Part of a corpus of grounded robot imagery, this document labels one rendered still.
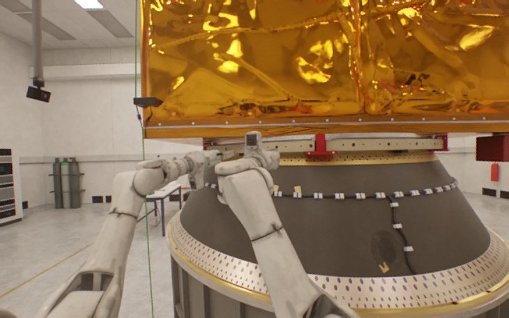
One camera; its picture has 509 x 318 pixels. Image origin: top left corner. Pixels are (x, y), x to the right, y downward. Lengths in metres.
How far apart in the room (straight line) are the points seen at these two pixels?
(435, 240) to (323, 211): 0.43
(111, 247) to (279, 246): 0.34
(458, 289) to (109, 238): 1.04
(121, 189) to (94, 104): 7.79
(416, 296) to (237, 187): 0.73
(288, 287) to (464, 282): 0.80
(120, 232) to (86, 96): 8.09
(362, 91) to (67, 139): 8.57
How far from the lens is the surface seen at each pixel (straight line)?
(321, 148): 0.83
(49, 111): 9.29
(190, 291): 1.19
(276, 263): 0.34
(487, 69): 1.41
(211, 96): 0.89
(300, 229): 0.80
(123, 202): 0.53
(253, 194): 0.33
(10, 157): 7.72
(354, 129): 1.00
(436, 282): 0.97
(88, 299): 0.46
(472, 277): 1.09
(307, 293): 0.35
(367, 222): 0.86
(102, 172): 8.02
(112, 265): 0.50
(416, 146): 1.09
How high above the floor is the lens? 1.67
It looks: 2 degrees down
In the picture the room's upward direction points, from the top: 1 degrees counter-clockwise
